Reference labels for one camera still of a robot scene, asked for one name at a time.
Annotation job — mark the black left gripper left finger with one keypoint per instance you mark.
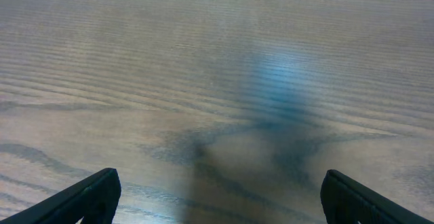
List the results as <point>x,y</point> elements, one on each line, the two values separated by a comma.
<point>93,200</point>

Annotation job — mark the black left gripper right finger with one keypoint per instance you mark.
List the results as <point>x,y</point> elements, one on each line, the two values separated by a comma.
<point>346,201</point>

